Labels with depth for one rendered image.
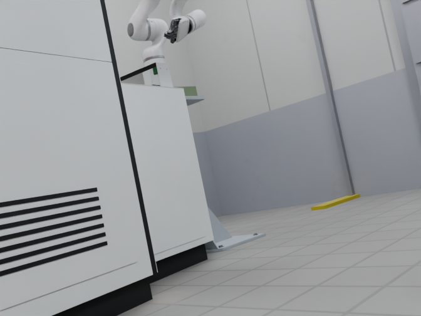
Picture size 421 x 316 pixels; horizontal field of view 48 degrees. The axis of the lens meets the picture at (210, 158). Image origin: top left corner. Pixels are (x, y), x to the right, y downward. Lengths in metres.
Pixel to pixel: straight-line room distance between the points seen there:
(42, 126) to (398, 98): 2.94
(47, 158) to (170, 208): 0.77
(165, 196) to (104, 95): 0.60
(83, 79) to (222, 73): 3.35
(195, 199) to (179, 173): 0.15
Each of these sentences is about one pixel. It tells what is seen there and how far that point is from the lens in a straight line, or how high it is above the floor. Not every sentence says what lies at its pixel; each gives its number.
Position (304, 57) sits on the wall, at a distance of 4.28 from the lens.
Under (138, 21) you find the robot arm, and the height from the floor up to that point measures 1.26.
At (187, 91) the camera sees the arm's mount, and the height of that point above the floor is 0.85.
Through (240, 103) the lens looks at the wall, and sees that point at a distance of 4.68.
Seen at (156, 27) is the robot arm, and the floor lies 1.23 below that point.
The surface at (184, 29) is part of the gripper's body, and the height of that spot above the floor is 1.05.
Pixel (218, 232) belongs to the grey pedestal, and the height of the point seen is 0.06.
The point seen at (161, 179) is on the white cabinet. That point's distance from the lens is 2.04.
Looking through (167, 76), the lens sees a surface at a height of 0.89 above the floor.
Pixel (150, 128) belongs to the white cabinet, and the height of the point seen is 0.62.
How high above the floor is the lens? 0.34
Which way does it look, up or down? 3 degrees up
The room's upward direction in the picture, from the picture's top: 12 degrees counter-clockwise
